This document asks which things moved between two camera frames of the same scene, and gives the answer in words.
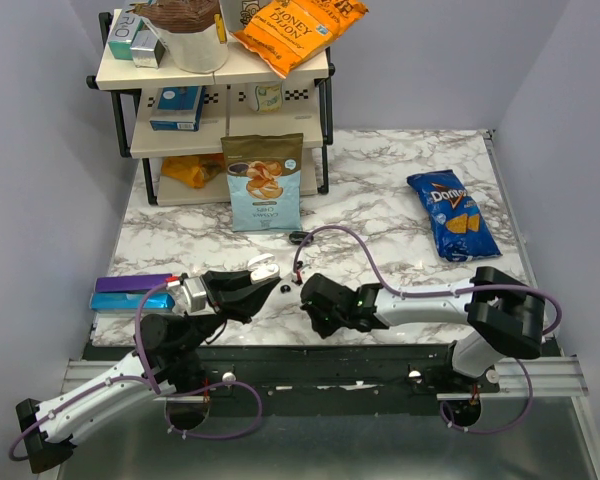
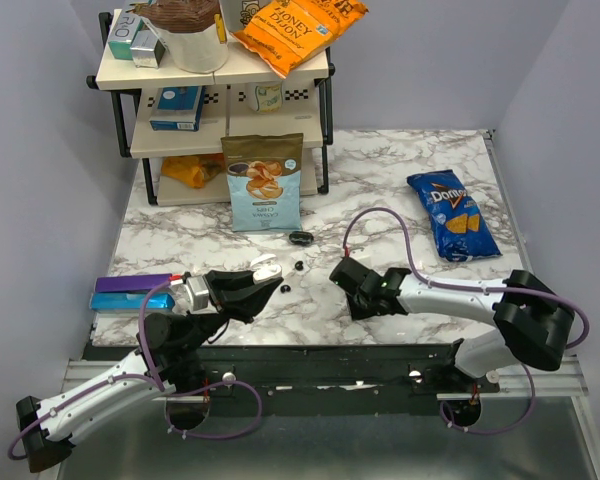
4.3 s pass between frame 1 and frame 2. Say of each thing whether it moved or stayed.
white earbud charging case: stayed
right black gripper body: moved
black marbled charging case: stayed
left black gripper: stayed
